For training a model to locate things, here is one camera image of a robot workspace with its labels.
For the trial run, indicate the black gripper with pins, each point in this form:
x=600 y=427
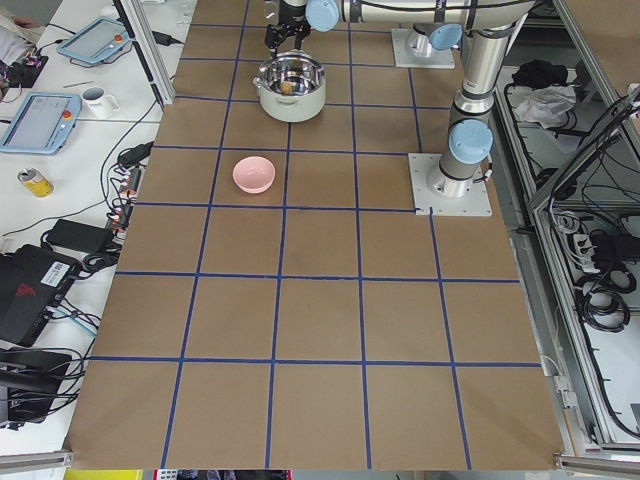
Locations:
x=293 y=15

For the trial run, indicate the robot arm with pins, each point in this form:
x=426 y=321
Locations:
x=489 y=23

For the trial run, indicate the mint green electric pot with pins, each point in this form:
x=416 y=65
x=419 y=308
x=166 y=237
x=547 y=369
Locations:
x=308 y=79

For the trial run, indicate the pink bowl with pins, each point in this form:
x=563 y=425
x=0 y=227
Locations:
x=254 y=174

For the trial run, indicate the blue teach pendant far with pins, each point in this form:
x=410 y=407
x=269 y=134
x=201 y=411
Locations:
x=96 y=43

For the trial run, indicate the blue teach pendant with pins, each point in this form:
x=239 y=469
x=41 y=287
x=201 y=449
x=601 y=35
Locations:
x=42 y=124
x=96 y=43

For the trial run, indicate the white mug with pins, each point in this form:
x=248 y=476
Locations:
x=100 y=103

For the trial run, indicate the black crumpled cloth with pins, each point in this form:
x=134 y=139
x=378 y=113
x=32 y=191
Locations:
x=538 y=74

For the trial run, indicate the white crumpled cloth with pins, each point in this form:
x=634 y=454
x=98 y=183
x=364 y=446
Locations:
x=548 y=107

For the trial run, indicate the blue teach pendant near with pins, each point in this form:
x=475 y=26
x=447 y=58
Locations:
x=42 y=124

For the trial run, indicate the black flat power supply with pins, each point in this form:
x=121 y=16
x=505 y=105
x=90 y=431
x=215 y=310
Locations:
x=79 y=237

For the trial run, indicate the yellow drink can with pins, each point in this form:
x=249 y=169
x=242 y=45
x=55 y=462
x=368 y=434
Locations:
x=35 y=182

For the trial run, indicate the black device bottom left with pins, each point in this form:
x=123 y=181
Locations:
x=30 y=381

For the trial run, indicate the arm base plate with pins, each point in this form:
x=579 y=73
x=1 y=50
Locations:
x=414 y=50
x=437 y=195

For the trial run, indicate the aluminium frame post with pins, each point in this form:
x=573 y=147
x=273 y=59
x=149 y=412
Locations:
x=138 y=28

